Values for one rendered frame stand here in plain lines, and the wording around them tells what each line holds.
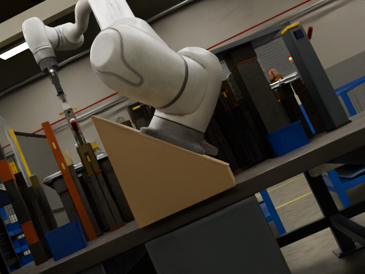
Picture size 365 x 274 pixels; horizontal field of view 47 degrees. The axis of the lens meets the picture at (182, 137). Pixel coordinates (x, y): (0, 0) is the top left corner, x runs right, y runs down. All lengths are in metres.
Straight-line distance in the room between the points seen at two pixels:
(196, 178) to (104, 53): 0.36
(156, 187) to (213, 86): 0.32
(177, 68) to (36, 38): 1.04
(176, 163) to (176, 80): 0.21
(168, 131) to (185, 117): 0.06
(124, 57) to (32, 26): 1.07
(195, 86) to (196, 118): 0.09
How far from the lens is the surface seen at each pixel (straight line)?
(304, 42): 1.80
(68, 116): 1.73
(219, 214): 1.03
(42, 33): 1.99
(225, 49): 1.62
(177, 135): 1.11
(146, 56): 0.98
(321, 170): 2.29
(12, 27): 5.76
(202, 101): 1.12
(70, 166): 1.72
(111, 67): 0.97
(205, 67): 1.13
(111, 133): 1.03
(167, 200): 1.00
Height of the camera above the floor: 0.76
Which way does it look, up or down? 6 degrees up
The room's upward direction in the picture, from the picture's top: 24 degrees counter-clockwise
